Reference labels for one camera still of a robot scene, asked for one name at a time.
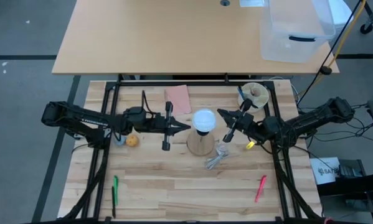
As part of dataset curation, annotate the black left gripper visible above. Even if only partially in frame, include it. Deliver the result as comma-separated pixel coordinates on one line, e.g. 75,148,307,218
144,101,192,151

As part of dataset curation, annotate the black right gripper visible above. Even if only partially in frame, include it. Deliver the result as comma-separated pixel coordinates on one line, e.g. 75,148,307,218
217,104,256,143

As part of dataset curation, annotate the wooden base metal pole lamp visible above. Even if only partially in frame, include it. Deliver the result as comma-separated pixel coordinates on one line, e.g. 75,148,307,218
186,129,215,157

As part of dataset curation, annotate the pink spiral notebook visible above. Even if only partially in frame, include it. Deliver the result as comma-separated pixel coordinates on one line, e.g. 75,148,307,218
164,84,192,116

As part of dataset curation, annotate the cream round pen organizer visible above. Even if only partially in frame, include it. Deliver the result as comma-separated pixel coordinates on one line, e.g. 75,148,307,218
237,82,270,113

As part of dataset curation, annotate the pink highlighter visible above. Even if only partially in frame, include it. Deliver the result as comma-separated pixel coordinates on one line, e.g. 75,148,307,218
255,175,267,203

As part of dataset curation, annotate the green marker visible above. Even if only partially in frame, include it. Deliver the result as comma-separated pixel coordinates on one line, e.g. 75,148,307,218
113,175,119,207

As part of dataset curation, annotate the light wood desk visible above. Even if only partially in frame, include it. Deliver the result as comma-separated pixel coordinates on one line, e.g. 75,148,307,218
51,0,340,75

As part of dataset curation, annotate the white cardboard box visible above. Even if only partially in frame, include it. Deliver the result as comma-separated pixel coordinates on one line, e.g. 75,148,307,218
309,157,341,185

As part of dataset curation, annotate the clear plastic storage bin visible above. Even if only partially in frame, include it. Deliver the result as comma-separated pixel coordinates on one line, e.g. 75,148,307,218
259,0,336,64

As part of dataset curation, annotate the black left wrist camera cable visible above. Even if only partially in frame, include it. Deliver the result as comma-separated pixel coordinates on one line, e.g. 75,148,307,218
141,90,158,116

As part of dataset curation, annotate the clear coiled power cord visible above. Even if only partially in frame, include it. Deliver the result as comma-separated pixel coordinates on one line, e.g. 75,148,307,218
204,141,230,171

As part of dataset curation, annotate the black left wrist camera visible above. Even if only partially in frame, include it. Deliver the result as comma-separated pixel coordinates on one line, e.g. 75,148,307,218
126,106,148,124

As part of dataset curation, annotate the black hanging cable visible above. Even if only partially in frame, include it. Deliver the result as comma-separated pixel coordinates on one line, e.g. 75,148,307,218
296,0,363,108

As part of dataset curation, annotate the yellow cable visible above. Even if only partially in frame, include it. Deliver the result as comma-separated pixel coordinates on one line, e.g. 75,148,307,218
298,0,367,97

